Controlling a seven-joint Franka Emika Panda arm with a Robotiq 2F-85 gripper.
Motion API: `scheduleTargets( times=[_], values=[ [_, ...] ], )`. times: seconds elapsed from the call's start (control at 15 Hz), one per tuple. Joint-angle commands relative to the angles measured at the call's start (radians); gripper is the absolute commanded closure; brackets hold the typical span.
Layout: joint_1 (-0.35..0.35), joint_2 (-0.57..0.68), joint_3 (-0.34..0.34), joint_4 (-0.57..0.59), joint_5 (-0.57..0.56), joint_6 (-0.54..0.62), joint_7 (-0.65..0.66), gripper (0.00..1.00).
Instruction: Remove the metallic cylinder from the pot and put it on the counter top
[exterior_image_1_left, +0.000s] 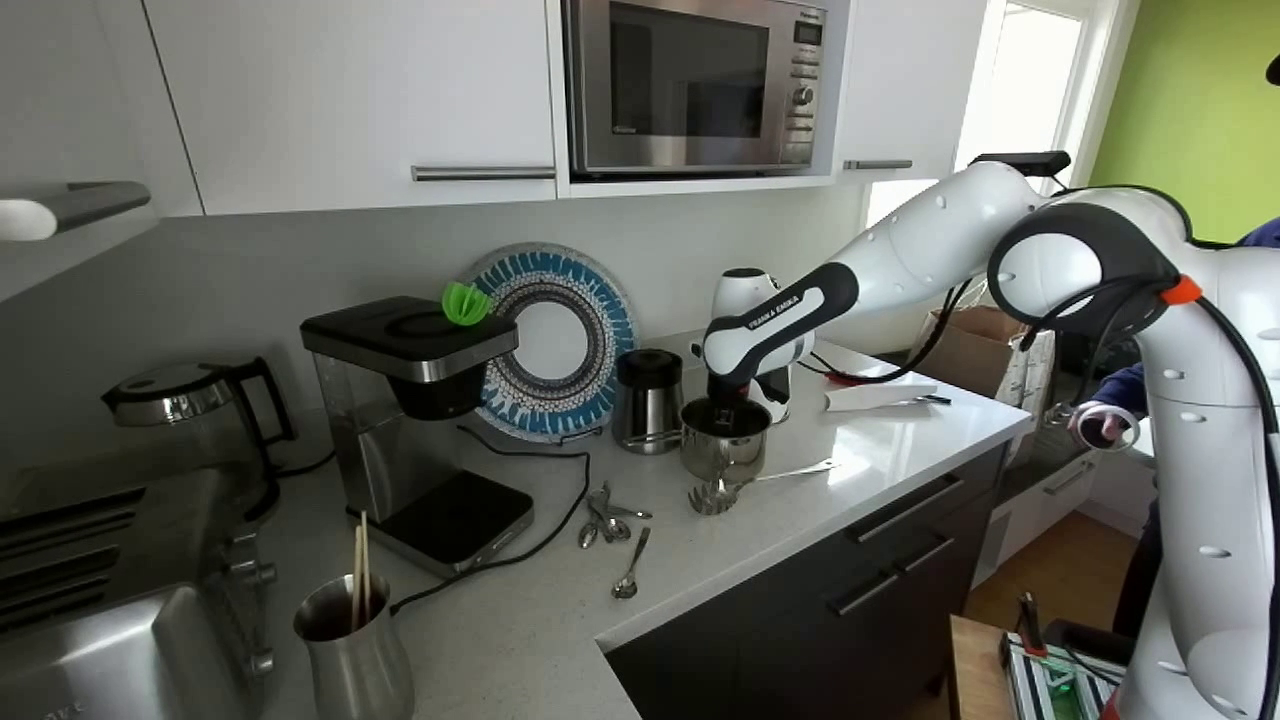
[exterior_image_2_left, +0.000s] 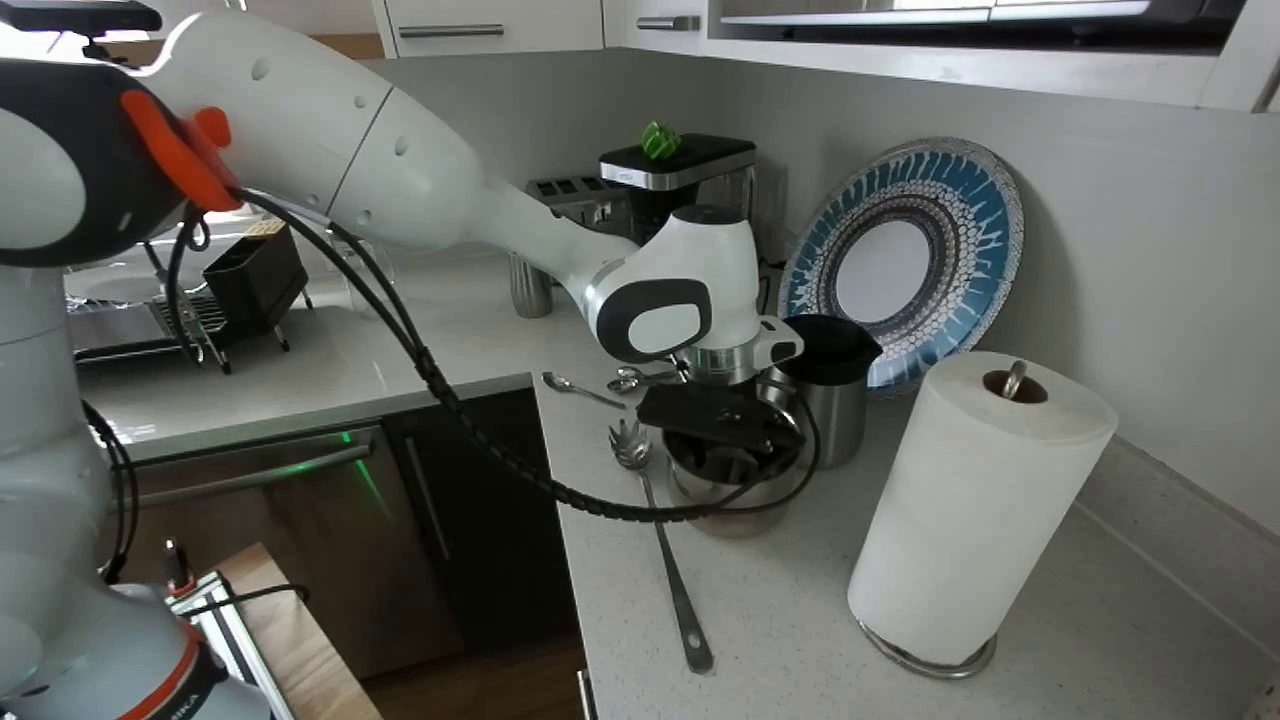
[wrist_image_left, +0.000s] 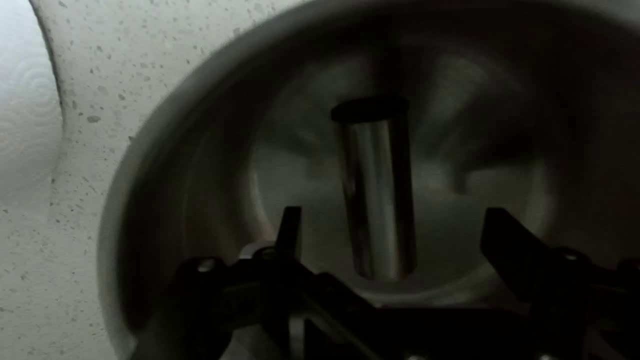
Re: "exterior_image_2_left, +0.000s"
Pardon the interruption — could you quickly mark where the metal pasta serving spoon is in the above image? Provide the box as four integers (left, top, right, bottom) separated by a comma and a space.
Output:
603, 416, 720, 681

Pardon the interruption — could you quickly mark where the orange cable strap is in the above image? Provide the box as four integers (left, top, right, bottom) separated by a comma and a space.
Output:
118, 83, 240, 216

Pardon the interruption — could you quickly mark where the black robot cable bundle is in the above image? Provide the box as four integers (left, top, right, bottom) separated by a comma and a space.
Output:
77, 185, 824, 593

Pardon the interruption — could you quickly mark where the white upper cabinet door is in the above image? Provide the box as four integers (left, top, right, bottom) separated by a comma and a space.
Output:
379, 0, 610, 60
602, 0, 711, 58

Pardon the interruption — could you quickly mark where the small green object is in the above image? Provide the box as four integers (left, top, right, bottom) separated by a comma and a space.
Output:
635, 119, 688, 167

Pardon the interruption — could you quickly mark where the small metal spoon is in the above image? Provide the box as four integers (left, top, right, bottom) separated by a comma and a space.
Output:
541, 369, 634, 412
603, 360, 696, 400

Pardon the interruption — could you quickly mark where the metal paper towel holder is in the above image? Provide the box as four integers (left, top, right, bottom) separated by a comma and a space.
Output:
858, 356, 1041, 687

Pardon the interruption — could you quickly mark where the grey laptop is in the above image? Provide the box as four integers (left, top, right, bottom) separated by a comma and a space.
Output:
61, 260, 217, 378

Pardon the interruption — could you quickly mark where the stainless steel microwave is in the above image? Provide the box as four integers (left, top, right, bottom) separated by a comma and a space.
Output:
709, 0, 1256, 60

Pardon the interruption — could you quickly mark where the dark lower cabinet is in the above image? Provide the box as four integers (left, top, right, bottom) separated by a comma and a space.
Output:
379, 382, 579, 659

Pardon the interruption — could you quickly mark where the black box on stand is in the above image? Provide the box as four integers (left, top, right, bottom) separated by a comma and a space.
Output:
201, 231, 312, 352

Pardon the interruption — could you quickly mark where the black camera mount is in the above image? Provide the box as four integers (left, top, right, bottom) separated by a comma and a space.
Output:
0, 0, 169, 42

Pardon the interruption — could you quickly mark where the white paper towel roll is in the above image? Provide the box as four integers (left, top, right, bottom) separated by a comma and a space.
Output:
844, 347, 1119, 674

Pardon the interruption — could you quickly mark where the dark handled tool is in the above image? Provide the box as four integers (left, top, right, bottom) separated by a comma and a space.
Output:
158, 535, 190, 602

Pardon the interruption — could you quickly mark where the stainless steel toaster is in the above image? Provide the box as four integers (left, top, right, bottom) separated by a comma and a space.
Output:
523, 174, 648, 248

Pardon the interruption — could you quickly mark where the black and steel coffee maker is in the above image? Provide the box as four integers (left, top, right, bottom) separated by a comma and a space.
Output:
595, 133, 791, 277

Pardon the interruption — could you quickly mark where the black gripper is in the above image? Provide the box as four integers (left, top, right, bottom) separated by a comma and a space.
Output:
635, 382, 810, 489

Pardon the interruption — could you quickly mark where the stainless dishwasher front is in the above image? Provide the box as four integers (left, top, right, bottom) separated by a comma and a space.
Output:
101, 419, 465, 678

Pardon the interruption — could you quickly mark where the blue patterned decorative plate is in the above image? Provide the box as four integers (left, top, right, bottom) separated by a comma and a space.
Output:
771, 135, 1034, 396

